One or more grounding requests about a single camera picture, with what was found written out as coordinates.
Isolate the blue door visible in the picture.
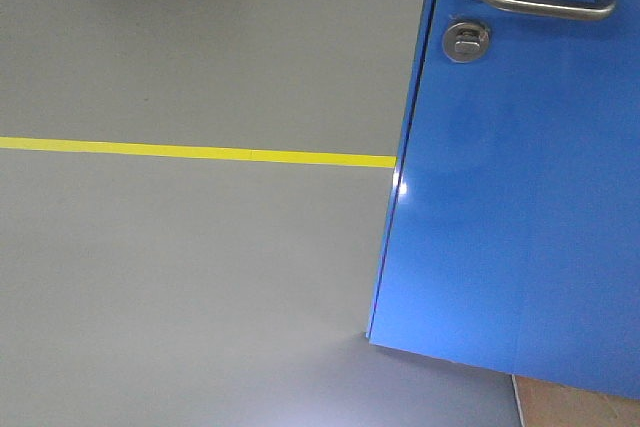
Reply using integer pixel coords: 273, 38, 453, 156
367, 0, 639, 399

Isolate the plywood door platform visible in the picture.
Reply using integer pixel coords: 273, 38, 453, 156
512, 376, 639, 427

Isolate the silver thumb turn lock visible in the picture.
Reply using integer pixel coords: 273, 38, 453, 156
442, 21, 491, 63

